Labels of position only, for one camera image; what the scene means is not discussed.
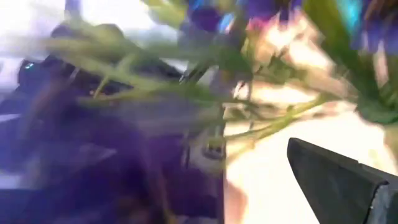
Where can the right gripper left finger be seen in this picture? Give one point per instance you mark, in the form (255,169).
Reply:
(202,193)

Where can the blue textured glass vase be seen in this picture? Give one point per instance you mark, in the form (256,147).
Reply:
(349,12)

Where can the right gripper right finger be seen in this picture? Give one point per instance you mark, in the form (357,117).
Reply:
(339,186)

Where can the green ribbed glass vase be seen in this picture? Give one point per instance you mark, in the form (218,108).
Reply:
(382,113)

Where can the pink artificial flower stem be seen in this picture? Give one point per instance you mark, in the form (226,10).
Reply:
(298,53)

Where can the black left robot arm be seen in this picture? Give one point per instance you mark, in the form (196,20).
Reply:
(40,77)

